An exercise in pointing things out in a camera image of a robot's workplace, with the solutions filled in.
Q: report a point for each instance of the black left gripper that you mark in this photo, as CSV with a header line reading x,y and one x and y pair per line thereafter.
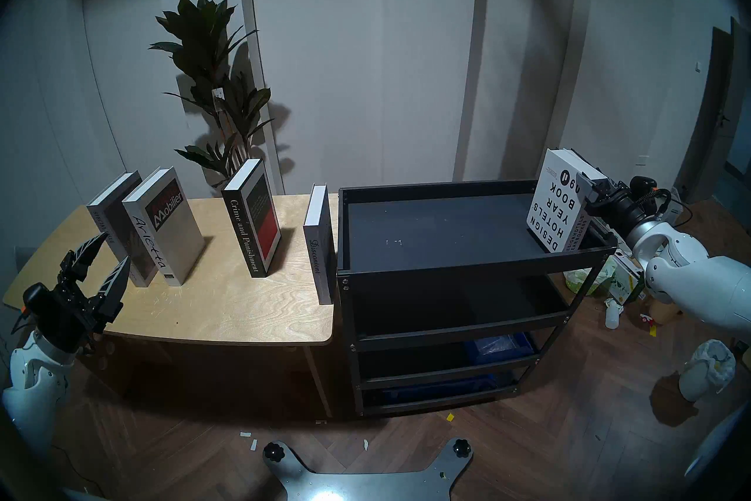
x,y
64,318

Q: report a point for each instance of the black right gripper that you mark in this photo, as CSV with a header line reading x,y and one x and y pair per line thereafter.
x,y
622,209

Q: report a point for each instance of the white Design Hotels yearbook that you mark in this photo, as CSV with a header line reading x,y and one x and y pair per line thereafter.
x,y
557,206

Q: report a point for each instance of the grey Discontent book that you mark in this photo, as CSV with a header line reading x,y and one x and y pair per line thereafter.
x,y
320,259

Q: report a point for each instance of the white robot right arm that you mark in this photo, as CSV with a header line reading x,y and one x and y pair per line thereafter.
x,y
704,288

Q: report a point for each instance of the light wooden display table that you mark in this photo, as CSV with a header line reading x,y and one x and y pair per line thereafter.
x,y
234,306

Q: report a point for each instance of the black metal shelf cart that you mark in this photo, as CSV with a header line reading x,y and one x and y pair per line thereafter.
x,y
440,235

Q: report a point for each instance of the grey Special Issue book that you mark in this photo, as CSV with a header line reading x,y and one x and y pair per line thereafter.
x,y
114,206

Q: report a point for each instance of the Arietta Mobilier book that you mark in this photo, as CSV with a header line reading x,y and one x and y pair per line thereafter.
x,y
176,235

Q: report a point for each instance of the pale green plastic bag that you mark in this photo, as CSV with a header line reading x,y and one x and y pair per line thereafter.
x,y
584,279

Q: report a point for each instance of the green and white carton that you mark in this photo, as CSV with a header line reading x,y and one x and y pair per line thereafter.
x,y
625,277

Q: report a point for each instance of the small white bottle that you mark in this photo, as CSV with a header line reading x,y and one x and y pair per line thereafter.
x,y
612,315

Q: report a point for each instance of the dark brown door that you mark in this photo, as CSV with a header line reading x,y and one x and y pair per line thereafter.
x,y
710,118

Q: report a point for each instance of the Crime and Punishment book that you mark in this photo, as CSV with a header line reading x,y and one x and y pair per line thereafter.
x,y
252,224

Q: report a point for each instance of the blue bin with clear bag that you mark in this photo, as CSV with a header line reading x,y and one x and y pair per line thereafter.
x,y
504,344

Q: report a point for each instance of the white bin with plastic bag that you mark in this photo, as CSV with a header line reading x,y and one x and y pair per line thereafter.
x,y
704,373

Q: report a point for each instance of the black star knob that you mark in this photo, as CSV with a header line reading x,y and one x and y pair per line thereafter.
x,y
273,452
461,449

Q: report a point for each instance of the flat blue plastic crate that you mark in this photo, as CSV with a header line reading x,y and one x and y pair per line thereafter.
x,y
434,388

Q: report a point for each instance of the tall green leafy plant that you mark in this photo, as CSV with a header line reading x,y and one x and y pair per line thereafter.
x,y
199,36

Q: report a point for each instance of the grey metal robot base plate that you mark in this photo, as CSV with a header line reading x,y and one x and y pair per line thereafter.
x,y
352,485

